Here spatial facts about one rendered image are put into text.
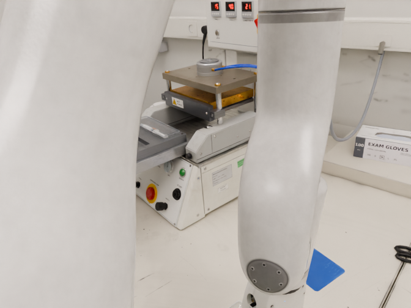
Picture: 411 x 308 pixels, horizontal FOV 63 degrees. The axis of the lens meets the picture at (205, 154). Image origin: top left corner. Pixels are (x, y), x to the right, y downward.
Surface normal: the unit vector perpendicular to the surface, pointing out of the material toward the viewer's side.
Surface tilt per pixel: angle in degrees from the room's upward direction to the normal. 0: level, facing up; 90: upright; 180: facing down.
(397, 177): 0
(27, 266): 57
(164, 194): 65
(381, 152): 90
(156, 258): 0
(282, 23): 85
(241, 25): 90
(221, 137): 90
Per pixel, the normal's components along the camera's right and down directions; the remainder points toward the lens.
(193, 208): 0.62, 0.32
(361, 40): -0.67, 0.38
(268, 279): -0.32, 0.38
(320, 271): -0.07, -0.89
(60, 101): 0.30, 0.01
